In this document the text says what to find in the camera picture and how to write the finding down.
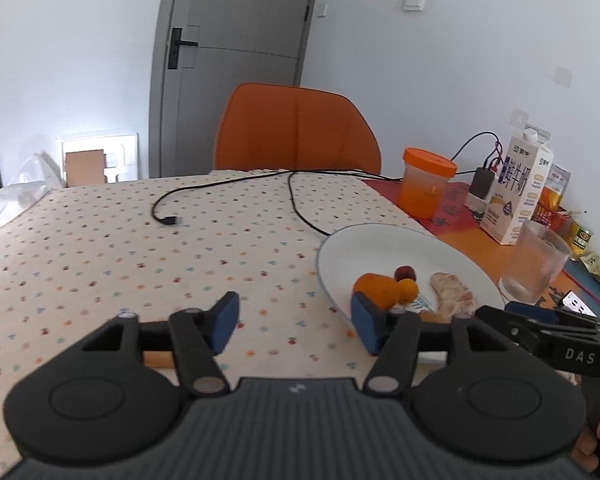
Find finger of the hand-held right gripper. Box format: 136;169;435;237
505;302;600;334
475;305;566;361

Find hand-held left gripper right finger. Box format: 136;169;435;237
351;292;512;397

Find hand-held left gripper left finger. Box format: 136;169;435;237
72;291;241;397

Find orange mandarin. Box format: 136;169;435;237
353;272;399;311

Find small orange kumquat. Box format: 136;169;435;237
395;278;420;306

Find beige bread piece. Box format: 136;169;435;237
420;271;477;324

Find white bowl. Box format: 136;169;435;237
316;223;506;358

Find ribbed glass cup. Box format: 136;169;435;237
498;220;572;305

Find white power strip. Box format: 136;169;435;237
562;290;599;318

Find yellow tin can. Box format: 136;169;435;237
570;215;595;261

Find red basket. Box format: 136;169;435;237
535;204;572;232

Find orange printed table mat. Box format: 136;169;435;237
362;177;600;322

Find floral tablecloth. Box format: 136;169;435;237
0;167;433;468

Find white milk carton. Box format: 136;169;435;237
480;128;555;246

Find orange snack packet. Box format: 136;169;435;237
542;165;571;211

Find black charger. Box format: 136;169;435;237
467;157;498;200

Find orange lidded cup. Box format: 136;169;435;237
399;147;457;219

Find orange chair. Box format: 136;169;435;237
214;83;382;176

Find brown cardboard sheet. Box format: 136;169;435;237
65;150;105;188

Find white plastic bag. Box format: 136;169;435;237
0;152;63;233

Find grey door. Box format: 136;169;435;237
149;0;321;179

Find black cable with plug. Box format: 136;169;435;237
152;170;406;227

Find white frame board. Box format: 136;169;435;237
61;132;140;188

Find black door handle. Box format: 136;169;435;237
167;27;199;71

